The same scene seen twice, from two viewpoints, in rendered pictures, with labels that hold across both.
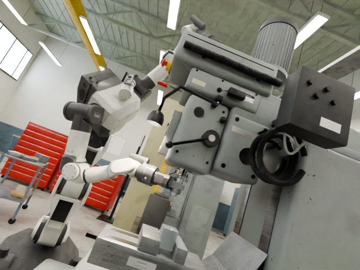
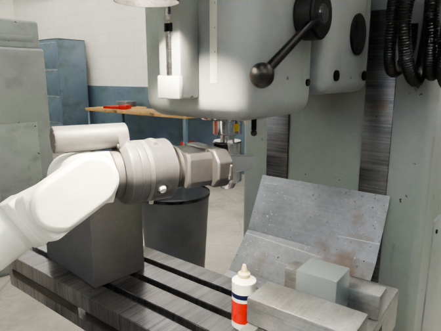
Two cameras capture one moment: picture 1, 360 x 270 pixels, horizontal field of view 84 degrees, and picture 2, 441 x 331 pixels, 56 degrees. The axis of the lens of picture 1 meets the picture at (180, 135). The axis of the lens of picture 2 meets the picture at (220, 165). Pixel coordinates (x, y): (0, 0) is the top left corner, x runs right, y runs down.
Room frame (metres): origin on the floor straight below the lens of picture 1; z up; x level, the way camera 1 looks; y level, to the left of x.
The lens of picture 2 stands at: (0.47, 0.43, 1.37)
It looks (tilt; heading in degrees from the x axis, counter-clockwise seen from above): 12 degrees down; 312
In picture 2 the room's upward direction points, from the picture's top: straight up
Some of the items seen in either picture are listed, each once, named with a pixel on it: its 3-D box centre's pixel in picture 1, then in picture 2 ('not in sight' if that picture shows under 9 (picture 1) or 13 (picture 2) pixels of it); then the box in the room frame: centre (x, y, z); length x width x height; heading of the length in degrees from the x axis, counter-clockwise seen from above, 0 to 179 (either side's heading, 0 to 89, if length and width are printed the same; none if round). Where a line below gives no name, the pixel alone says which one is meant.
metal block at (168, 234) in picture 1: (166, 237); (321, 287); (0.72, -0.08, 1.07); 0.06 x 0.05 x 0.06; 5
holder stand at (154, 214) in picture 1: (156, 210); (90, 220); (1.26, -0.02, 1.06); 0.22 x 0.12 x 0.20; 177
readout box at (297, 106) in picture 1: (315, 107); not in sight; (0.58, -0.39, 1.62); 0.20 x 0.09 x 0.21; 94
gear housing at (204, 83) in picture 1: (216, 99); not in sight; (0.90, -0.11, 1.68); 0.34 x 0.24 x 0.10; 94
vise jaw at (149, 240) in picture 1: (148, 237); (304, 318); (0.72, -0.02, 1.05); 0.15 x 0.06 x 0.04; 5
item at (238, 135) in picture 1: (233, 151); (291, 20); (0.91, -0.26, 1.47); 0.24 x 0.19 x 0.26; 4
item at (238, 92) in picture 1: (230, 93); not in sight; (0.77, -0.14, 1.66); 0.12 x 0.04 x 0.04; 94
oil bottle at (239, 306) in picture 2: not in sight; (243, 294); (0.86, -0.06, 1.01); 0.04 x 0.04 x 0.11
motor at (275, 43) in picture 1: (271, 54); not in sight; (0.91, -0.31, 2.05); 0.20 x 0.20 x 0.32
